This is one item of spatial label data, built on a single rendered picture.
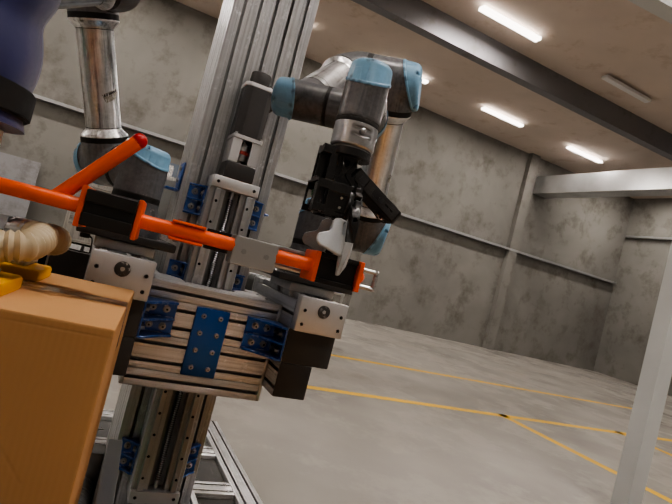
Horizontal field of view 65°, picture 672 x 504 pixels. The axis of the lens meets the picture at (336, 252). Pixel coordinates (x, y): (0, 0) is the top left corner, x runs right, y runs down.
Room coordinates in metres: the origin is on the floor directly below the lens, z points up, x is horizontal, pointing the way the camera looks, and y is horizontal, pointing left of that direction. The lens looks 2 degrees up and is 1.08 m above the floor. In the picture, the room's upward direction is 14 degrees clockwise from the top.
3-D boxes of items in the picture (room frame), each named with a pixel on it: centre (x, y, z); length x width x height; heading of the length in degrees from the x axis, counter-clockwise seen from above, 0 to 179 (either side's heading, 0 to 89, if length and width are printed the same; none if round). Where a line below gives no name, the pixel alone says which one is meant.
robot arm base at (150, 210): (1.34, 0.52, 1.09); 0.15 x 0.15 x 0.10
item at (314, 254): (0.89, 0.00, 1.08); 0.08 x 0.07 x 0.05; 108
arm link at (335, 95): (0.99, 0.02, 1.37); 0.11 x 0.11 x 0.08; 83
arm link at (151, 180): (1.35, 0.53, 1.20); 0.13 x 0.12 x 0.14; 63
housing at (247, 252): (0.85, 0.13, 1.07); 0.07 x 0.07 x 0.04; 18
